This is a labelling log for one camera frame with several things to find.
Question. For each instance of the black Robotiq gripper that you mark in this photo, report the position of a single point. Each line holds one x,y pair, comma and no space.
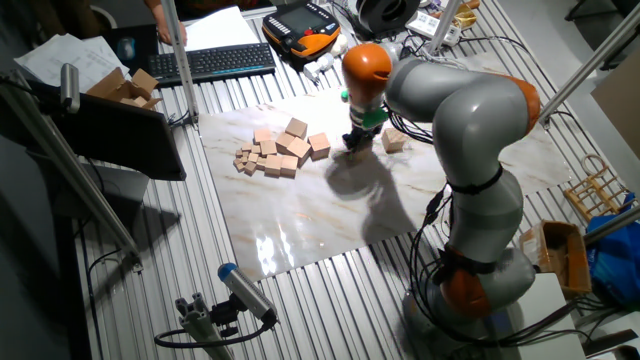
364,132

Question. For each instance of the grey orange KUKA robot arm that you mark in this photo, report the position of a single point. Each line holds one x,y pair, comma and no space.
475,125

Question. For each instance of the person right forearm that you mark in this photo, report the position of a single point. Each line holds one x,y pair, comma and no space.
151,6

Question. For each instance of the printed paper stack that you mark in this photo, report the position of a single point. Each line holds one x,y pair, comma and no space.
65,57

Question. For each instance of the person right hand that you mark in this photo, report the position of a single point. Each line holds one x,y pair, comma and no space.
162,30

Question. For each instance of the medium wooden cube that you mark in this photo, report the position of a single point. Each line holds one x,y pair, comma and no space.
268,147
262,135
289,165
273,165

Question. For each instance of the white plug adapter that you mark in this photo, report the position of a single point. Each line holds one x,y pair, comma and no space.
319,66

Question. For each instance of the marble pattern board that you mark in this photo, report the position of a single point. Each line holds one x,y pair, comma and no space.
325,225

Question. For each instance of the white egg shaped object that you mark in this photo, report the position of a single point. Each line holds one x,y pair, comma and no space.
340,45

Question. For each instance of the small wooden cube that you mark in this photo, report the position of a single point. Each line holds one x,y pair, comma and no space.
250,168
253,157
255,149
260,163
247,147

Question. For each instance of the black filament spool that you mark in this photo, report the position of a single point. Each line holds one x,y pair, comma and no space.
380,17

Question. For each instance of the white power strip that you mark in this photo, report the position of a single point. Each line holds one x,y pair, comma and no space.
425,24

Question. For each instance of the orange black teach pendant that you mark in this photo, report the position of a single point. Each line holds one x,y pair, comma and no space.
300,20

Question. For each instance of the gold foil bag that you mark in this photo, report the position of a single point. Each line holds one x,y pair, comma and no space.
466,19

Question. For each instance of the black computer keyboard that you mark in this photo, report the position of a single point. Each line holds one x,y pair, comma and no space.
212,62

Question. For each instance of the white paper sheet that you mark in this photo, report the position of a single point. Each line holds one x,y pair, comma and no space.
220,30

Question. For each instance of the black mouse pad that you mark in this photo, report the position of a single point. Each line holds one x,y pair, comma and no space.
145,55

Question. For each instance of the black monitor panel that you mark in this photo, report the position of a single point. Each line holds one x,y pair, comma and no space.
125,140

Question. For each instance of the wooden rack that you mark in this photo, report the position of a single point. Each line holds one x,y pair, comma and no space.
600,186

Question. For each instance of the brown cardboard box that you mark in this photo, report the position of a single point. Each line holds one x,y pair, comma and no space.
575,260

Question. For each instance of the grey computer mouse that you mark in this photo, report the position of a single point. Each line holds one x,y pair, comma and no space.
126,48

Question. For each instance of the small open cardboard box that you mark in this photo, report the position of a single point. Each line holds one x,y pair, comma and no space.
112,85

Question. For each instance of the white robot plinth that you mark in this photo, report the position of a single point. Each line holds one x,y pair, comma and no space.
550,325

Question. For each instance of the brown cardboard sheet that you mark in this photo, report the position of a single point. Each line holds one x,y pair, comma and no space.
622,105

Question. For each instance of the blue bag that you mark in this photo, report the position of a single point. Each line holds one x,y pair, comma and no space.
617,265

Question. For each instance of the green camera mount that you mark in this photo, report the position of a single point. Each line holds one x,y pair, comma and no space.
375,118

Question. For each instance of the aluminium frame post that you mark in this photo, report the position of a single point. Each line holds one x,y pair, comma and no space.
605,50
181,65
445,25

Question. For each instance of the grey camera blue tip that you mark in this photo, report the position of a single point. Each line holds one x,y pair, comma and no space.
247,292

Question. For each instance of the aluminium camera bracket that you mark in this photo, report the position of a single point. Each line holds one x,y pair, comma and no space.
197,325

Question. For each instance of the aluminium frame beam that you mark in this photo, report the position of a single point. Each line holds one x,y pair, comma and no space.
612,225
107,220

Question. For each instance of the grey camera on frame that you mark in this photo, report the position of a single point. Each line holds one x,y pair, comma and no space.
70,87

